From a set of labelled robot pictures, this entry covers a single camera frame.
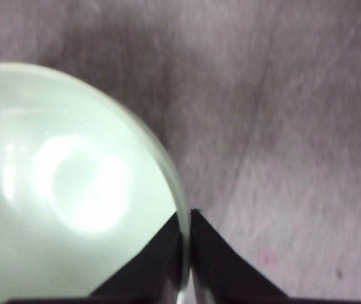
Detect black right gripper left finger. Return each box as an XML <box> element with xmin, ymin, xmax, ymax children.
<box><xmin>90</xmin><ymin>212</ymin><xmax>184</xmax><ymax>299</ymax></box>

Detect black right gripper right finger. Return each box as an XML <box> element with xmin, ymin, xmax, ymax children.
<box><xmin>191</xmin><ymin>210</ymin><xmax>288</xmax><ymax>304</ymax></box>

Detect green ceramic bowl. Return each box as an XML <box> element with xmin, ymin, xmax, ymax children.
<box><xmin>0</xmin><ymin>63</ymin><xmax>191</xmax><ymax>303</ymax></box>

